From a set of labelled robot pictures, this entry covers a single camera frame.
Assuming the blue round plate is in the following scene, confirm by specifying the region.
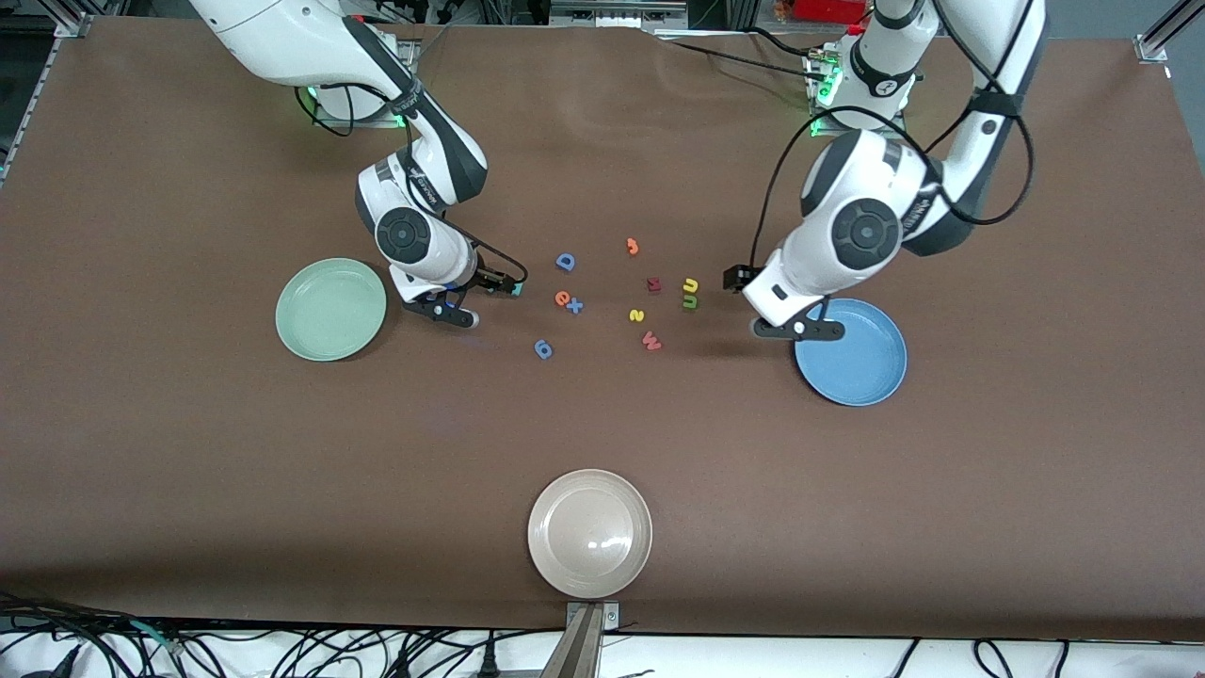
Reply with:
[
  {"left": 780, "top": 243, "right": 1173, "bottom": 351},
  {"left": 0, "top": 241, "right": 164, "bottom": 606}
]
[{"left": 794, "top": 298, "right": 908, "bottom": 408}]

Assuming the pale green round plate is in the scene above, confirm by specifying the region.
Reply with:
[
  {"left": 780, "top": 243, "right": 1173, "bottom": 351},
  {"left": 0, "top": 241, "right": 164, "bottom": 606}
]
[{"left": 275, "top": 257, "right": 388, "bottom": 363}]

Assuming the beige round plate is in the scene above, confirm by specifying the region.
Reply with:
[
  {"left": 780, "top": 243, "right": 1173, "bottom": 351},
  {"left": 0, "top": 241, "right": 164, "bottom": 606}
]
[{"left": 527, "top": 469, "right": 653, "bottom": 600}]

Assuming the red box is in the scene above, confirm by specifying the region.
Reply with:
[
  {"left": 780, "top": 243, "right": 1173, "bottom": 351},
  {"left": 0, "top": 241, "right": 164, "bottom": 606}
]
[{"left": 795, "top": 0, "right": 867, "bottom": 24}]

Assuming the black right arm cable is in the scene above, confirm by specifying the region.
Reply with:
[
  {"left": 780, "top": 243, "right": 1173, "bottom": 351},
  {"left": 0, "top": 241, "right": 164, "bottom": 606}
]
[{"left": 299, "top": 80, "right": 528, "bottom": 283}]

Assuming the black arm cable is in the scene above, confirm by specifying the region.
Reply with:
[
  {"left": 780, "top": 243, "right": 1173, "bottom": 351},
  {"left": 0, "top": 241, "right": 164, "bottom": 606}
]
[
  {"left": 299, "top": 80, "right": 528, "bottom": 283},
  {"left": 750, "top": 0, "right": 1036, "bottom": 274}
]

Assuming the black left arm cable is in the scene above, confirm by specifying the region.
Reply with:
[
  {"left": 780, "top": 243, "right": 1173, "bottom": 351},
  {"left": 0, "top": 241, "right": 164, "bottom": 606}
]
[{"left": 750, "top": 0, "right": 1036, "bottom": 274}]

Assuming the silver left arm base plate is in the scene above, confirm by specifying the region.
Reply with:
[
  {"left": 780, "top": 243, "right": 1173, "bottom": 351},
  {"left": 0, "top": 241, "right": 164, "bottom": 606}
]
[{"left": 806, "top": 42, "right": 909, "bottom": 138}]

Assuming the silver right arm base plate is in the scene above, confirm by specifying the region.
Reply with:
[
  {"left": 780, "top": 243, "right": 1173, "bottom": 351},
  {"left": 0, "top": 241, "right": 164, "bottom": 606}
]
[{"left": 311, "top": 38, "right": 420, "bottom": 128}]

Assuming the black cable on table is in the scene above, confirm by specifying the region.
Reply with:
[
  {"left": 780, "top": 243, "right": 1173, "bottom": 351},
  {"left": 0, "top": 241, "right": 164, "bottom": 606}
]
[{"left": 659, "top": 36, "right": 820, "bottom": 76}]

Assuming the grey metal mount post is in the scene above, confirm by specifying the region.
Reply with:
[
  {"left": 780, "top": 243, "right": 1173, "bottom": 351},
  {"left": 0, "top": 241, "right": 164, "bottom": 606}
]
[{"left": 539, "top": 601, "right": 620, "bottom": 678}]

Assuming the black looped floor cable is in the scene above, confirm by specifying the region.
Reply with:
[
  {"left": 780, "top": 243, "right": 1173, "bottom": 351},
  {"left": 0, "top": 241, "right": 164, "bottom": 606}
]
[{"left": 974, "top": 638, "right": 1016, "bottom": 678}]

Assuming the aluminium frame rail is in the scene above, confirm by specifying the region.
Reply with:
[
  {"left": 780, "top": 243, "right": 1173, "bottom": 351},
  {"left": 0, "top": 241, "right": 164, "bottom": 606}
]
[
  {"left": 1134, "top": 0, "right": 1205, "bottom": 67},
  {"left": 0, "top": 14, "right": 95, "bottom": 180}
]

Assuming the teal tipped cable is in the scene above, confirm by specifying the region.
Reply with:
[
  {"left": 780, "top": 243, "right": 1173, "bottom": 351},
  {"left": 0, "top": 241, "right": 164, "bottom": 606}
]
[{"left": 127, "top": 617, "right": 185, "bottom": 660}]

